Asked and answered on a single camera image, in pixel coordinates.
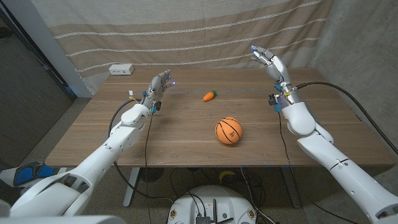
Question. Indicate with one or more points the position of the orange toy carrot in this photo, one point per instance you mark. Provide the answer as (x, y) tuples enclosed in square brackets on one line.
[(207, 97)]

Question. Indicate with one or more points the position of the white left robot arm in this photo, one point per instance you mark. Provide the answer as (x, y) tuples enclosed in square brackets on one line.
[(93, 168)]

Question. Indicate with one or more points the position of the yellow banana-shaped object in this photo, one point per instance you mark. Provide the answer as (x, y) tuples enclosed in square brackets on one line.
[(226, 174)]

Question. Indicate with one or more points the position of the white table leg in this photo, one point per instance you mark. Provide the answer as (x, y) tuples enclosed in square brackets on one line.
[(130, 186)]

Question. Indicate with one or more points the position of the white power strip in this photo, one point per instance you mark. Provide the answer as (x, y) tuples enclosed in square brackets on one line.
[(121, 69)]

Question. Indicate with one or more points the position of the beige striped cloth backdrop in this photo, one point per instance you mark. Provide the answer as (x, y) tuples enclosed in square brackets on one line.
[(186, 31)]

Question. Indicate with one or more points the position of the black door frame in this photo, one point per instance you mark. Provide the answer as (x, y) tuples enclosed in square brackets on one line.
[(37, 53)]

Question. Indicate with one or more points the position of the black round floor fan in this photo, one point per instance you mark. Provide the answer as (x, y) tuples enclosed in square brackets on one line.
[(151, 174)]

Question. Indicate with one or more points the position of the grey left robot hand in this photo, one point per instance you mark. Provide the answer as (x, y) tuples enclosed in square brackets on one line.
[(157, 90)]

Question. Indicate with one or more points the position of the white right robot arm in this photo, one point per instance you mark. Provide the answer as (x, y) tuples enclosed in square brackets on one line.
[(351, 180)]

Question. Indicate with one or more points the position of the dark trouser leg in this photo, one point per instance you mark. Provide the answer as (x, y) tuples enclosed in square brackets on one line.
[(4, 193)]

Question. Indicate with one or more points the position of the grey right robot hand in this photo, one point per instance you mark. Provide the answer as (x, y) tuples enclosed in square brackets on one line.
[(278, 70)]

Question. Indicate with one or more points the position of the orange toy basketball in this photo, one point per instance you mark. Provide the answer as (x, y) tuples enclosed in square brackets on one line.
[(229, 130)]

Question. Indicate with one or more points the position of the grey table leg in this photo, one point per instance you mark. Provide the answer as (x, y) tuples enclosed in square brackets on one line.
[(292, 186)]

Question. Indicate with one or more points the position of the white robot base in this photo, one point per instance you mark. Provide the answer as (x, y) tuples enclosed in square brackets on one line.
[(227, 199)]

